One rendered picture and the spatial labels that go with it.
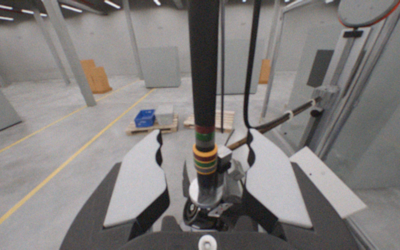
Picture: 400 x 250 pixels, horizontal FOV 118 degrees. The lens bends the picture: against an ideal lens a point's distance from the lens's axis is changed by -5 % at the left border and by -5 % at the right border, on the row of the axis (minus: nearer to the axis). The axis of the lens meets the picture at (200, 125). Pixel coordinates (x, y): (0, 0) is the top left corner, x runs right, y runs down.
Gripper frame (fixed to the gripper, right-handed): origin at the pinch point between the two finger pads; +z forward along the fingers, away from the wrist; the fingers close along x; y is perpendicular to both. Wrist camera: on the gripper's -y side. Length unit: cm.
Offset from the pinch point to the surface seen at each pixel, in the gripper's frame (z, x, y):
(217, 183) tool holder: 7.3, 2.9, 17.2
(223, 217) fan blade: 9.8, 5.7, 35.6
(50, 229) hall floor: 53, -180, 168
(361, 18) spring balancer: 46, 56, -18
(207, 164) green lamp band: 5.0, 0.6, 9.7
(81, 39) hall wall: 1214, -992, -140
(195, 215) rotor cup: 14.0, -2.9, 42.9
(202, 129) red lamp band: 5.4, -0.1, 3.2
